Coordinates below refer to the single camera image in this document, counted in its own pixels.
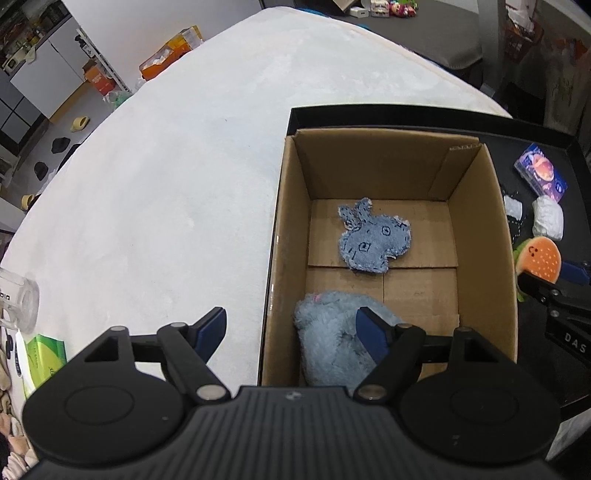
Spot hamburger plush toy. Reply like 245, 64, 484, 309
513, 236, 562, 284

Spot grey fluffy plush toy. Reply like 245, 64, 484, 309
294, 291, 401, 392

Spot white soft bundle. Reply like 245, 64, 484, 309
532, 195, 564, 241

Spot denim fabric animal toy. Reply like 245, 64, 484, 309
338, 197, 412, 274

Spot purple planet tissue pack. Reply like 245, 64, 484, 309
514, 143, 568, 203

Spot brown cardboard box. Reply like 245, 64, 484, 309
259, 128, 518, 386

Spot black tray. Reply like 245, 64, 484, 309
257, 105, 591, 409

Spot green tissue pack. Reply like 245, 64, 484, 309
21, 334, 67, 398

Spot yellow slipper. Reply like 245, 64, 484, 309
70, 116, 90, 133

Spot red plastic basket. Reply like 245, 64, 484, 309
505, 1, 544, 63

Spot white kitchen cabinet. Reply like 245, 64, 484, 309
10, 18, 90, 118

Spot orange snack box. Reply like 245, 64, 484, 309
139, 25, 204, 81

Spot small toys on seat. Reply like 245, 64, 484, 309
349, 0, 418, 18

